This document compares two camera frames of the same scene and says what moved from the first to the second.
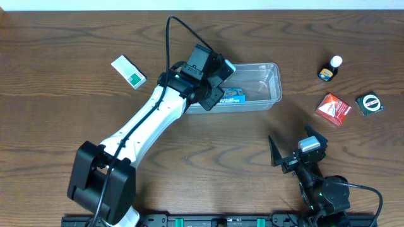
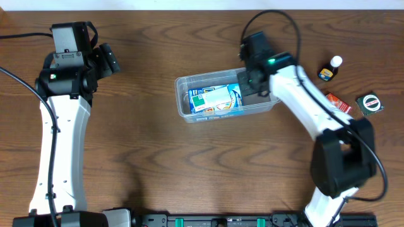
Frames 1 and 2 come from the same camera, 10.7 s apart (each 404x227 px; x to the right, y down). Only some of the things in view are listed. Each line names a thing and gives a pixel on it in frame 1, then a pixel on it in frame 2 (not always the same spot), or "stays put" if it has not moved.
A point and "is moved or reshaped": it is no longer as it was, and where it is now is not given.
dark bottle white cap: x=329 y=69 stays put
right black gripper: x=295 y=159 → x=251 y=89
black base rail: x=218 y=220 stays put
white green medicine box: x=129 y=72 is moved or reshaped
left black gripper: x=211 y=98 → x=109 y=57
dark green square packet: x=369 y=104 stays put
